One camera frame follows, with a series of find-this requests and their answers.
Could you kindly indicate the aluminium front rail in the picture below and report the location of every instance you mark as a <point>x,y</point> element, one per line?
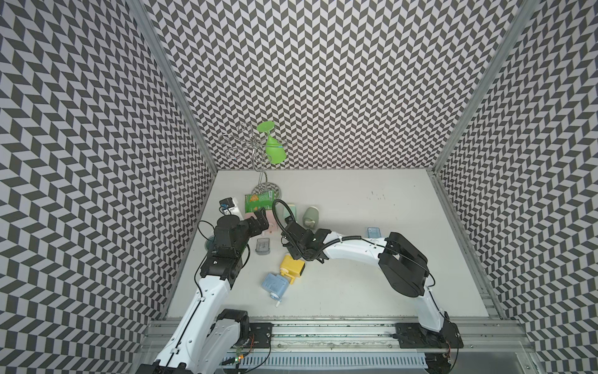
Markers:
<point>478,335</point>

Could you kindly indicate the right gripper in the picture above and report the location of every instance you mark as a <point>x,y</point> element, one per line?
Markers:
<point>292,249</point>

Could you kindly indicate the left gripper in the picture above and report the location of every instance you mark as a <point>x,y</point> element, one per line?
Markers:
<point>256,228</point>

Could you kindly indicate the grey transparent tray left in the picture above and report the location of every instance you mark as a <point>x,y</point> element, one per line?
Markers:
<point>262,246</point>

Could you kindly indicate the teal ceramic cup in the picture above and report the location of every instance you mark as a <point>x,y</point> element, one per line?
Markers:
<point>209,245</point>

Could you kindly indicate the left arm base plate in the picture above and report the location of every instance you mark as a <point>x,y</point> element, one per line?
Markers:
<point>257,335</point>

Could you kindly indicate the light blue pencil sharpener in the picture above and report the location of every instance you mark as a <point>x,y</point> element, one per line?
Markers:
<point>276,285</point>

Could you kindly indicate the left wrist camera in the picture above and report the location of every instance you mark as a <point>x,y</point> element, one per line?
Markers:
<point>230,206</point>

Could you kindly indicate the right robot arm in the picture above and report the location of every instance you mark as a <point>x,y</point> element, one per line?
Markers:
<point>404,267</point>

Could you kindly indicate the blue transparent tray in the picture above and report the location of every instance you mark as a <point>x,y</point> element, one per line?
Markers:
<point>374,232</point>

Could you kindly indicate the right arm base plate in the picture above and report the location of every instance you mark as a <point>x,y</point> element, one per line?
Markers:
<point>415,336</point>

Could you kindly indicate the mint green pencil sharpener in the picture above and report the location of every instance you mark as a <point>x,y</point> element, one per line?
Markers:
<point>289,213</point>

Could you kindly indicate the pink pencil sharpener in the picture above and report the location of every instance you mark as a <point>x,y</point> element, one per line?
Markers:
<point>272,222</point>

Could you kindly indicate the yellow pencil sharpener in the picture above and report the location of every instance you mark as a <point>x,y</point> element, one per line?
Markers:
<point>291,269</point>

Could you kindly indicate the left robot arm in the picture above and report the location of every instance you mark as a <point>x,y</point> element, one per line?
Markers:
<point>207,332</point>

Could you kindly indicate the green snack packet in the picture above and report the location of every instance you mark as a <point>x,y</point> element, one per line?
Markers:
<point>257,201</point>

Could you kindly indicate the green plastic cup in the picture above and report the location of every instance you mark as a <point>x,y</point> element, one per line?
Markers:
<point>274,150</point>

